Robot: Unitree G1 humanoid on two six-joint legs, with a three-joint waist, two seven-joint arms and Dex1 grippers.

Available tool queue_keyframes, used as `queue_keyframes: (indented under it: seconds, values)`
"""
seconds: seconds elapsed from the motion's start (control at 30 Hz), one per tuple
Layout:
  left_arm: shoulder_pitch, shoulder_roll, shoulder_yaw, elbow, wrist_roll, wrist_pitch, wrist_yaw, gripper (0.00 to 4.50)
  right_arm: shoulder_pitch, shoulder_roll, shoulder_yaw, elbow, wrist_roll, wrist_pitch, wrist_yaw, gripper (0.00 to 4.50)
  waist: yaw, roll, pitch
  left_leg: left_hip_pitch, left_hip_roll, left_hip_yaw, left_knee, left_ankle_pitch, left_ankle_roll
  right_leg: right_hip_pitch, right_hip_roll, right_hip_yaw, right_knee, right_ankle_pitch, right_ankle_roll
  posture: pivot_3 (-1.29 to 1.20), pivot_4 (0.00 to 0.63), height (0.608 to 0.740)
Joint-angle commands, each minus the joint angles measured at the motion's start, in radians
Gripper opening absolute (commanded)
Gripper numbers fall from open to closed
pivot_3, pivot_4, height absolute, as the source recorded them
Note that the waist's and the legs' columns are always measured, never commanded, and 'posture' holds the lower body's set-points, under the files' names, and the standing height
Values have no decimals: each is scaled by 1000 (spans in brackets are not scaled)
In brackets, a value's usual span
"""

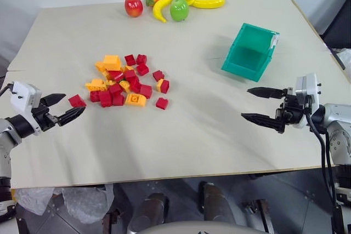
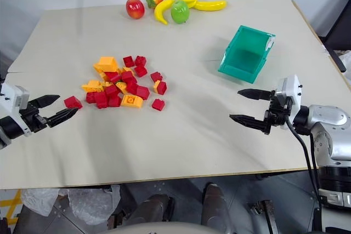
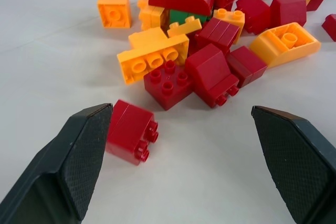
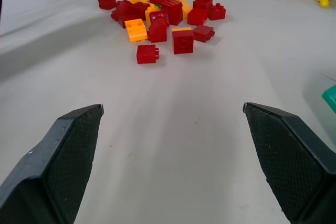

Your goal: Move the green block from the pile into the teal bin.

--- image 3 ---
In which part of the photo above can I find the thin yellow toy block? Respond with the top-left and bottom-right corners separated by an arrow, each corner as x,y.
166,16 -> 203,38

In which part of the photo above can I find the yellow two-stud toy block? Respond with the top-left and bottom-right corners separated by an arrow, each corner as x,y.
212,8 -> 246,45

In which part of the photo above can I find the green toy block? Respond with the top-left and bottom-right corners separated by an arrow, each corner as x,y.
169,8 -> 211,25

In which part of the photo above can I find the red 2x2 plastic building brick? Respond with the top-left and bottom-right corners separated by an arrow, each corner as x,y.
143,59 -> 195,111

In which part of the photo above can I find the red sloped toy block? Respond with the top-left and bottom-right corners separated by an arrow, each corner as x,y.
184,43 -> 240,109
269,0 -> 308,28
235,0 -> 271,36

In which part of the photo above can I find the red ribbed toy block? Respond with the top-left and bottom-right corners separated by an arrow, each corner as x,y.
194,17 -> 240,55

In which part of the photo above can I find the lone yellow square brick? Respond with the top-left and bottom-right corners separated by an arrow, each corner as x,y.
97,0 -> 132,29

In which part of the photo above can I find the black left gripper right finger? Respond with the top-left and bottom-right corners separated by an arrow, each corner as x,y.
251,105 -> 336,224

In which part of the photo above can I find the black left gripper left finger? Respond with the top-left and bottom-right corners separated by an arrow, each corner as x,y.
0,103 -> 114,224

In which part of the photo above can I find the yellow upside-down plastic building brick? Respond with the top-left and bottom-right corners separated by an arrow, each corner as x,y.
117,34 -> 190,86

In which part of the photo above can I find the yellow ribbed toy block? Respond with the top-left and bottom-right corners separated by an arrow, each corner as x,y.
136,0 -> 170,32

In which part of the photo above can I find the yellow curved upside-down plastic brick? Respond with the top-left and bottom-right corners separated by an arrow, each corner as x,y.
248,22 -> 322,69

